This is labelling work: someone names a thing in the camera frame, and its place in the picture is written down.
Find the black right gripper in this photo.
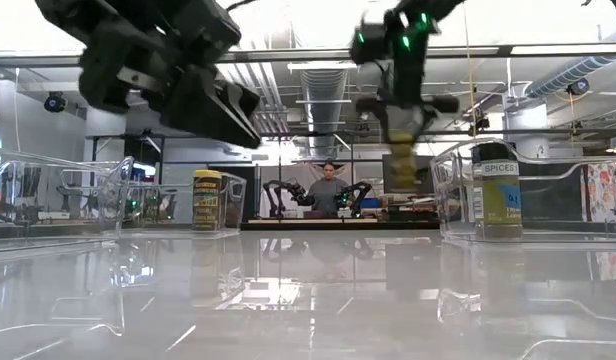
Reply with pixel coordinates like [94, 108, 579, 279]
[349, 8, 463, 147]

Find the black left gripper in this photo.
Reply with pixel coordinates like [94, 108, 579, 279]
[79, 0, 263, 150]

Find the yellow lid spice jar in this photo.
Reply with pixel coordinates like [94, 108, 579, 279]
[192, 169, 223, 232]
[387, 112, 420, 194]

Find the black lid spices jar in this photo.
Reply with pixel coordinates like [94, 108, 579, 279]
[471, 142, 524, 240]

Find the black background monitor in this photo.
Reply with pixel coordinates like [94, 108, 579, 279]
[381, 153, 434, 194]

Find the clear plastic bin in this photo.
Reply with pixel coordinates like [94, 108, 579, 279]
[0, 144, 134, 251]
[430, 138, 616, 246]
[122, 172, 248, 236]

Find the person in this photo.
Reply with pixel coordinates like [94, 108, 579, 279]
[307, 160, 350, 219]

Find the white building column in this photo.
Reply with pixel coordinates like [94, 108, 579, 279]
[504, 102, 550, 160]

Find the background work table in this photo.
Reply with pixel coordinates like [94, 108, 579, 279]
[240, 217, 439, 231]

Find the floral curtain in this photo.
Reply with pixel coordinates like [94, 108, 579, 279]
[582, 159, 616, 224]

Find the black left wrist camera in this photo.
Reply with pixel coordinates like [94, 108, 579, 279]
[180, 0, 243, 54]

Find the silver ventilation duct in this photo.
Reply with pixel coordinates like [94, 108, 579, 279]
[298, 67, 350, 156]

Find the yellow hanging cord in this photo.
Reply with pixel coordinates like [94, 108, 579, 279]
[460, 0, 478, 151]

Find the striped ceiling duct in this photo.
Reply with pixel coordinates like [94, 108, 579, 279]
[523, 52, 616, 100]

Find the black ceiling camera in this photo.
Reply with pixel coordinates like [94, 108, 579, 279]
[567, 77, 591, 97]
[42, 91, 68, 114]

